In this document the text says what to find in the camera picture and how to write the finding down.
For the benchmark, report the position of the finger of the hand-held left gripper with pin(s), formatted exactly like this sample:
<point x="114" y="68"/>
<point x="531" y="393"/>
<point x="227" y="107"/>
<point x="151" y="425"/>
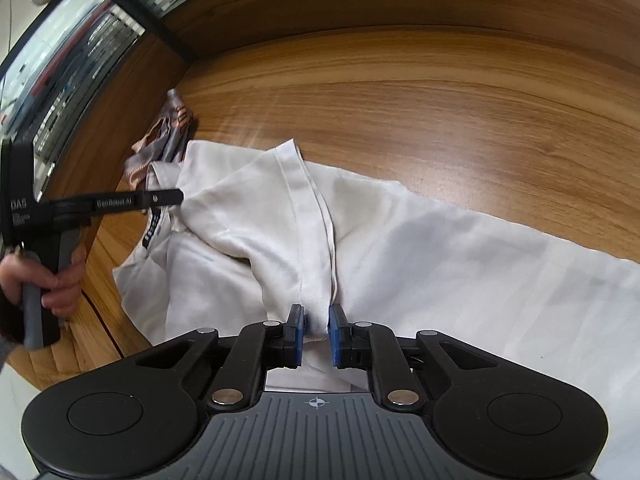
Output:
<point x="115" y="204"/>

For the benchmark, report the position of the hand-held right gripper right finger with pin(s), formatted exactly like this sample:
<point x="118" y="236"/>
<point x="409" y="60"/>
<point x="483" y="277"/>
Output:
<point x="334" y="340"/>

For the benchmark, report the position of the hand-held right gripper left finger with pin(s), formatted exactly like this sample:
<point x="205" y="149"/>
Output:
<point x="299" y="337"/>

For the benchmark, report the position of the white button shirt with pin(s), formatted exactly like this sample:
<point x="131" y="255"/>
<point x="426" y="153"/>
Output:
<point x="450" y="270"/>

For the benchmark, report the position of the person's left hand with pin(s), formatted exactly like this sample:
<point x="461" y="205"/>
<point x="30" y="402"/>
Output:
<point x="65" y="285"/>

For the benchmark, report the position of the brown grey patterned cloth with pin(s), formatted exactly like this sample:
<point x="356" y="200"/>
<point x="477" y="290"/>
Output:
<point x="167" y="132"/>

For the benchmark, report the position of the glass side partition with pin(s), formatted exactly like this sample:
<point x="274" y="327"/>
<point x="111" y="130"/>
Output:
<point x="65" y="60"/>

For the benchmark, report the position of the dark partition post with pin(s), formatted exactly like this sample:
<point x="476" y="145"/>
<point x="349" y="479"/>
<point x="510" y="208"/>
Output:
<point x="150" y="20"/>

